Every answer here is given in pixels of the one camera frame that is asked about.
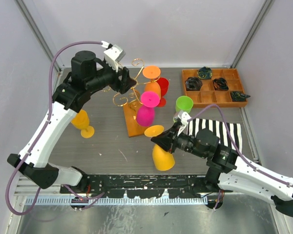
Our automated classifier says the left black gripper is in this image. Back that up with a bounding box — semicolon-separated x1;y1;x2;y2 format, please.
87;59;137;94

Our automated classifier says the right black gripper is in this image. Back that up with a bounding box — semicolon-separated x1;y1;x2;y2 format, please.
151;122;207;158

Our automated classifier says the yellow wine glass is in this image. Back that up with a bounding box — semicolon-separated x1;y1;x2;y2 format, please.
71;109;95;138
144;125;175;171

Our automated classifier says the orange plastic wine glass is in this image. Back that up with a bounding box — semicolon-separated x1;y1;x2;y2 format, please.
143;66;161;97

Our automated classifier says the magenta plastic wine glass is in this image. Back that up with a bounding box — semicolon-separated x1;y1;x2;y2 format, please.
136;91;161;127

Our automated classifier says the gold wire wine glass rack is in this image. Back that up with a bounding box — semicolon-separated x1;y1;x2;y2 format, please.
112;58;148;137

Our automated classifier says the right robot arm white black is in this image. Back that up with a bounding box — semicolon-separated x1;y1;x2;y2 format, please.
151;129;293;217

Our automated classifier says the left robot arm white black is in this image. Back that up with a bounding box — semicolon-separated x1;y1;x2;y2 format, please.
7;46;136;193

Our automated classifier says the red plastic wine glass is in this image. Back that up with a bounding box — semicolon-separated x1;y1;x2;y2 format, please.
157;77;169;107

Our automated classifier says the green plastic wine glass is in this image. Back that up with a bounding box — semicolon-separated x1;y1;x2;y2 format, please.
175;96;194;114

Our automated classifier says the wooden compartment tray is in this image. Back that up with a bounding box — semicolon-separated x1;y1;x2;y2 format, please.
181;68;248;108

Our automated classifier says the dark rolled tie left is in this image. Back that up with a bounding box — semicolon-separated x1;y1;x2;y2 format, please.
185;77;203;91

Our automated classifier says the dark rolled tie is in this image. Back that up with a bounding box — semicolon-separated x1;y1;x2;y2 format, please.
197;66;212;80
230;91;251;102
213;78;229;91
185;77;203;91

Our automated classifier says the black white striped cloth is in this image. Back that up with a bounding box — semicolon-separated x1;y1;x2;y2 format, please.
187;118;243;152

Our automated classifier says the dark rolled tie top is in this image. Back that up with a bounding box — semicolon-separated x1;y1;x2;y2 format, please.
197;66;212;80

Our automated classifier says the dark rolled tie middle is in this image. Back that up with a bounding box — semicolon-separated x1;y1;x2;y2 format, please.
213;78;229;91

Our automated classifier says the dark rolled tie right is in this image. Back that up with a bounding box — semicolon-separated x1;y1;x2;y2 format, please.
230;91;251;102

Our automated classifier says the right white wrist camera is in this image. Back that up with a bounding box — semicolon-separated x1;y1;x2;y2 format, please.
173;110;191;136

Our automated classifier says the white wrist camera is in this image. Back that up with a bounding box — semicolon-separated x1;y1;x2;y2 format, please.
101;41;126;73
173;110;191;136

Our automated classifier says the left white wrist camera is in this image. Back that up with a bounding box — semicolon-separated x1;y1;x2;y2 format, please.
101;41;126;73

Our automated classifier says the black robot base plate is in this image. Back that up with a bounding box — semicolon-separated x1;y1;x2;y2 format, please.
70;174;218;199

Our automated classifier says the grey slotted cable duct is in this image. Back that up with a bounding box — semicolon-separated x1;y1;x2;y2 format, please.
36;195;208;206

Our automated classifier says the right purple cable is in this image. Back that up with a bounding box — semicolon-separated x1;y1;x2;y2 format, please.
187;104;293;191

